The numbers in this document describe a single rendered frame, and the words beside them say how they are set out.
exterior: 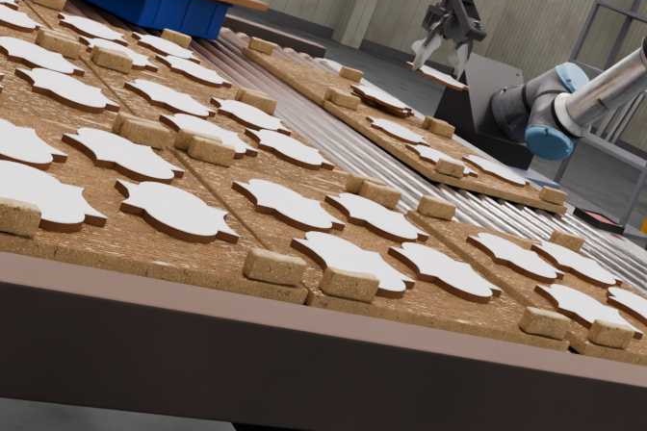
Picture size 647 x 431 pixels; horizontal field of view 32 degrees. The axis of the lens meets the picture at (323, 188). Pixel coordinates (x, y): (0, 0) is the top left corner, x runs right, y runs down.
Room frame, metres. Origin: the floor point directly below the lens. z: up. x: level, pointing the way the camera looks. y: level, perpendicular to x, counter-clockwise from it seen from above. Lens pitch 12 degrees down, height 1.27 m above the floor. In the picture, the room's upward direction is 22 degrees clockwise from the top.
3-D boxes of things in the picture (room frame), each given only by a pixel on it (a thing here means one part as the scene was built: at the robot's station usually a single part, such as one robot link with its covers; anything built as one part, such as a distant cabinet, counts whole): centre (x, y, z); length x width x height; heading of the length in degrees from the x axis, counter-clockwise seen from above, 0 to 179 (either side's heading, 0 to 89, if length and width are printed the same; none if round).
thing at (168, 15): (2.63, 0.57, 0.97); 0.31 x 0.31 x 0.10; 63
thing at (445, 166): (2.04, -0.20, 0.95); 0.06 x 0.02 x 0.03; 125
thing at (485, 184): (2.27, -0.20, 0.93); 0.41 x 0.35 x 0.02; 35
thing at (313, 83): (2.61, 0.04, 0.93); 0.41 x 0.35 x 0.02; 34
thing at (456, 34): (2.52, -0.12, 1.19); 0.09 x 0.08 x 0.12; 34
